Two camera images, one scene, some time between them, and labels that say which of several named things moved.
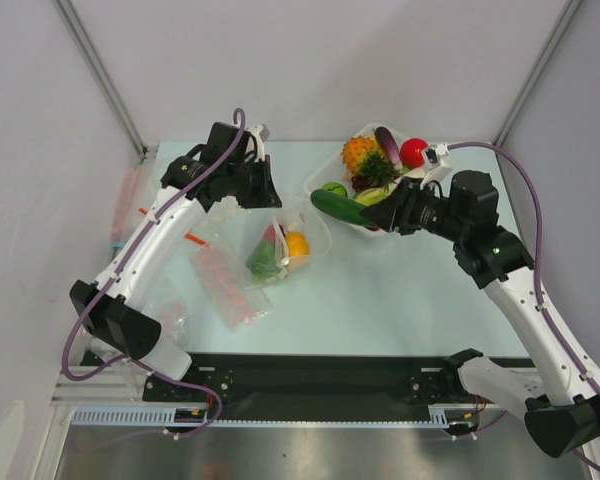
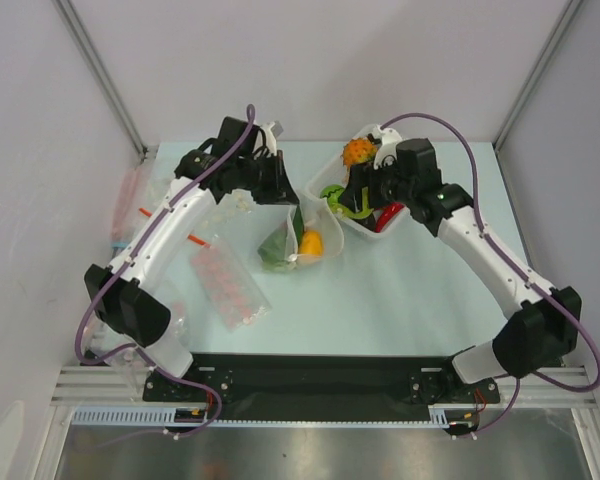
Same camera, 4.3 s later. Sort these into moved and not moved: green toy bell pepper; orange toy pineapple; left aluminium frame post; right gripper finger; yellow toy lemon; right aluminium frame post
Moved: right gripper finger; green toy bell pepper; yellow toy lemon
Not moved: orange toy pineapple; left aluminium frame post; right aluminium frame post
